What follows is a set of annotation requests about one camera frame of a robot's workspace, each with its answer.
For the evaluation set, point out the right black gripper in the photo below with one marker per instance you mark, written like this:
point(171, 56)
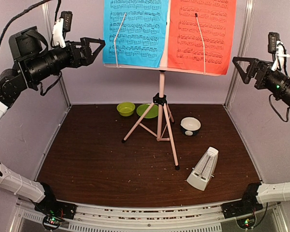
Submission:
point(263, 67)

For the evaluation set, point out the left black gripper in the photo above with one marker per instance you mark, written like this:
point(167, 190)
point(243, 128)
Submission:
point(86, 58)

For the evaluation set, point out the blue paper sheet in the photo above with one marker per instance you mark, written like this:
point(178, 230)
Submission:
point(134, 32)

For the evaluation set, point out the red paper sheet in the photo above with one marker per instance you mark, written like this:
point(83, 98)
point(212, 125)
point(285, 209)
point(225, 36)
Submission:
point(201, 35)

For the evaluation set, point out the pink music stand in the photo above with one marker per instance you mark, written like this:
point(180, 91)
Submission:
point(165, 116)

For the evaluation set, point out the white metronome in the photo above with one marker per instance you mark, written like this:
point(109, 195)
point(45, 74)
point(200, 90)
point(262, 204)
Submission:
point(204, 169)

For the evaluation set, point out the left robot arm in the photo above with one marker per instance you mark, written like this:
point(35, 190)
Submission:
point(32, 64)

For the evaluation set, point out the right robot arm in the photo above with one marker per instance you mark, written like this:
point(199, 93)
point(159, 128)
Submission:
point(261, 112)

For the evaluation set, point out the lime green bowl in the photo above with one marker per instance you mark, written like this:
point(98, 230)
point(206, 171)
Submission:
point(126, 108)

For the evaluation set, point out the dark bowl white inside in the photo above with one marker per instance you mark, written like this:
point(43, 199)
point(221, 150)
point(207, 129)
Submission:
point(190, 126)

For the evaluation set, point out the right aluminium post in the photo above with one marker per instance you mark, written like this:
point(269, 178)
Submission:
point(243, 45)

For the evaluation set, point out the aluminium post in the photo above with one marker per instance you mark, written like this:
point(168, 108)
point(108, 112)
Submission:
point(48, 18)
point(243, 45)

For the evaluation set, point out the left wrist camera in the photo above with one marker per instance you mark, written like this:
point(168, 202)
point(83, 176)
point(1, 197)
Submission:
point(61, 27)

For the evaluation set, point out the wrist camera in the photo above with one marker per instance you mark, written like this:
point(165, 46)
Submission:
point(278, 51)
point(61, 27)

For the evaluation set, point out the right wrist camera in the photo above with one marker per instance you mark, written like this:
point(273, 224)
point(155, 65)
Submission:
point(278, 51)

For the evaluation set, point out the left aluminium post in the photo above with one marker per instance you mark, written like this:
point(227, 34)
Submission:
point(48, 18)

